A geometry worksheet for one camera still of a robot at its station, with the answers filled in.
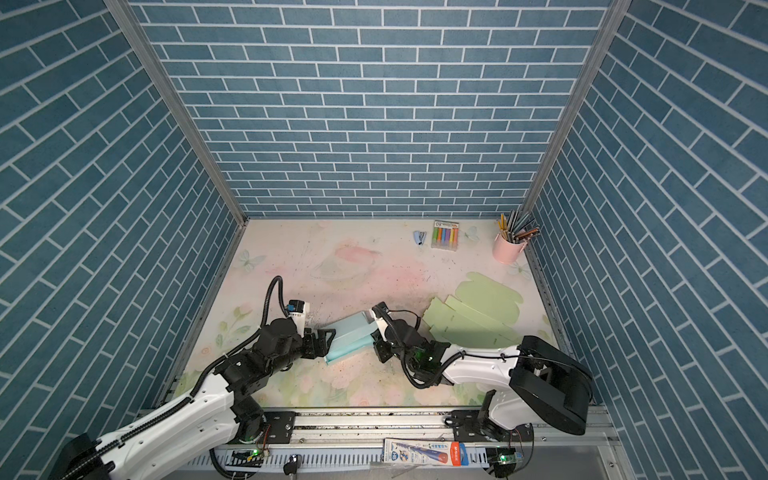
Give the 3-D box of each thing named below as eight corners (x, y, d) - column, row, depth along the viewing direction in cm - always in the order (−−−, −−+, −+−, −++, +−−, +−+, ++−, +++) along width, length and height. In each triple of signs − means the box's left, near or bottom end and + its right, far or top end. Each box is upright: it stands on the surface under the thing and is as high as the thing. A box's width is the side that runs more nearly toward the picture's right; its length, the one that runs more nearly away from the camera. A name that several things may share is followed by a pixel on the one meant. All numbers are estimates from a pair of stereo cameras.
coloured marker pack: (430, 248, 114) (430, 244, 112) (432, 222, 123) (433, 218, 121) (457, 251, 113) (458, 247, 111) (457, 225, 122) (458, 221, 120)
